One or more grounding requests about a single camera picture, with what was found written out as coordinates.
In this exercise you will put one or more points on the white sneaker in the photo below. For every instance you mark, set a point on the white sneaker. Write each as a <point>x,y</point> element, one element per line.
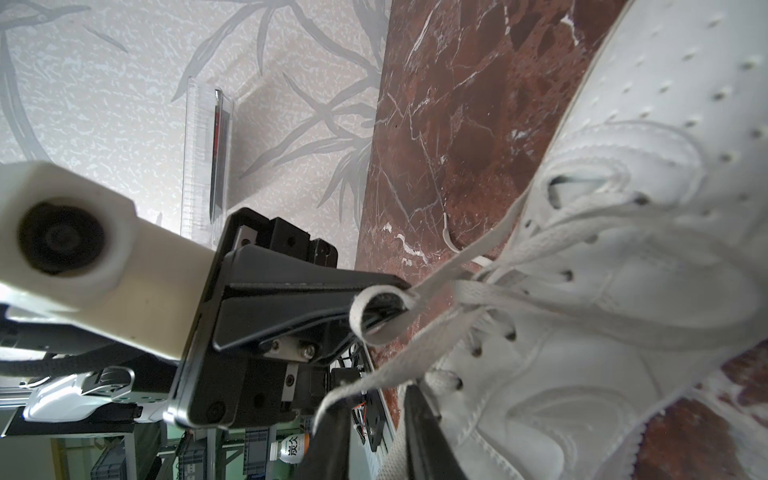
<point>670,121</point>

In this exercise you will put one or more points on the white shoelace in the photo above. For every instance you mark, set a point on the white shoelace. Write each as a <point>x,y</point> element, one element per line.
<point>379,314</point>

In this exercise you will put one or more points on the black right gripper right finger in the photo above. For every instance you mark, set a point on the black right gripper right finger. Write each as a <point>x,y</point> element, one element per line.
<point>429,456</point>

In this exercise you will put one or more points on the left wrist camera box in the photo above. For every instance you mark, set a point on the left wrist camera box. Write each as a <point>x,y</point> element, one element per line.
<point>76,252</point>

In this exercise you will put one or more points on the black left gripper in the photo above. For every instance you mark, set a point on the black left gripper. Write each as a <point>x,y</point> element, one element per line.
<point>273,317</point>

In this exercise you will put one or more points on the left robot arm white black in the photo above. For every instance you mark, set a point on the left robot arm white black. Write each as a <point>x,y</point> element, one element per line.
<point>93,376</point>

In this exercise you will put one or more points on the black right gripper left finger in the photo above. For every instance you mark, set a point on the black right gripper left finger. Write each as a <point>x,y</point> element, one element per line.
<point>328,455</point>

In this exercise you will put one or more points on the clear plastic wall tray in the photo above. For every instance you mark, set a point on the clear plastic wall tray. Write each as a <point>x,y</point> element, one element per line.
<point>207,142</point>

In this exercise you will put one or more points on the drink bottle black label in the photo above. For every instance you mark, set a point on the drink bottle black label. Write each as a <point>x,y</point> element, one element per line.
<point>290,450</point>

